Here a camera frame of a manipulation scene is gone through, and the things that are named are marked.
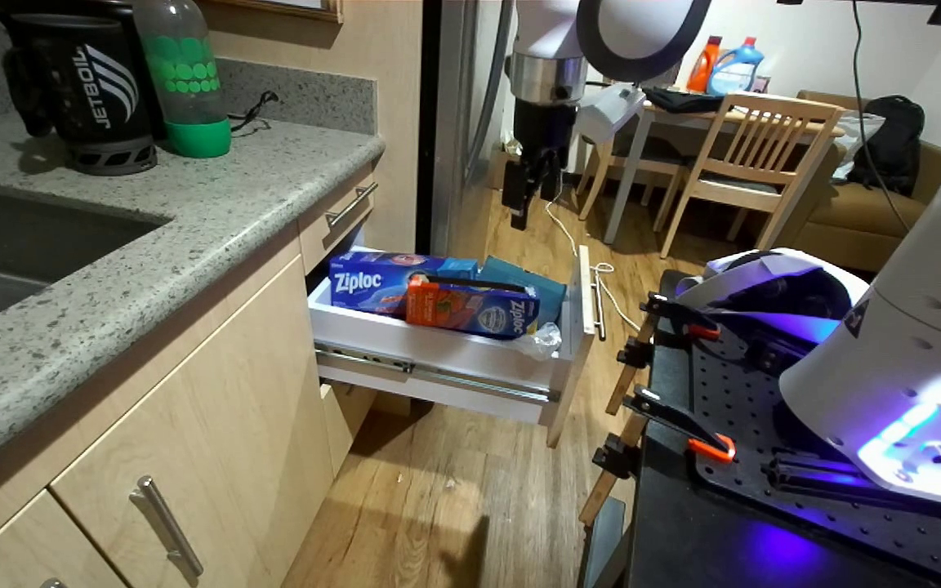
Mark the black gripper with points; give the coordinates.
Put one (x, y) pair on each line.
(539, 134)

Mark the orange-ended Ziploc box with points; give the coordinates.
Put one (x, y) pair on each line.
(470, 312)

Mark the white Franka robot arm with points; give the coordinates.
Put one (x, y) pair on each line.
(906, 329)

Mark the blue Ziploc bag box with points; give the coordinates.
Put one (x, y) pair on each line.
(383, 281)

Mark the white open drawer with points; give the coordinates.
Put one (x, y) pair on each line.
(427, 349)

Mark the small closed wood drawer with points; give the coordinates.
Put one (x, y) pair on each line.
(333, 232)

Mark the light wood base cabinet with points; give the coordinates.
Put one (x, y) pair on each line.
(197, 436)

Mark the stainless steel refrigerator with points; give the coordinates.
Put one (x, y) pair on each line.
(470, 133)

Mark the teal Lifegogo box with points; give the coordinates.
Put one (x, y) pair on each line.
(525, 286)

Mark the white-legged dining table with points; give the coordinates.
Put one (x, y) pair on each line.
(629, 152)

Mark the plain wooden chair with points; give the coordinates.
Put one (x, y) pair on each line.
(646, 168)

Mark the white plastic bag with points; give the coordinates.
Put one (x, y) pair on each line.
(546, 334)

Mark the black cloth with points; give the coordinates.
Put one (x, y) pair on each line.
(687, 101)

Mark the black orange bar clamp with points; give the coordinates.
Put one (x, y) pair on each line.
(701, 444)
(685, 317)

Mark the orange detergent bottle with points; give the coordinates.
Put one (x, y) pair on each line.
(703, 66)

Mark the slat-back wooden chair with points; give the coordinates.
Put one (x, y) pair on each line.
(751, 152)

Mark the clear blue detergent bottle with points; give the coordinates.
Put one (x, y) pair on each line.
(740, 66)

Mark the tan sofa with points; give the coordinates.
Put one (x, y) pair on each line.
(873, 225)

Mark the black bag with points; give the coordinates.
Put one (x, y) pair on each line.
(887, 143)

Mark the green soda bottle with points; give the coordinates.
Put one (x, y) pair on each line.
(193, 101)

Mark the black perforated robot cart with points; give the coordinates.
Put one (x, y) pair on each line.
(710, 523)

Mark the black Jetboil cooking cup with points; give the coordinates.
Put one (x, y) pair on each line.
(84, 78)

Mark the steel kitchen sink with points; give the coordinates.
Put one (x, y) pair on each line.
(24, 248)

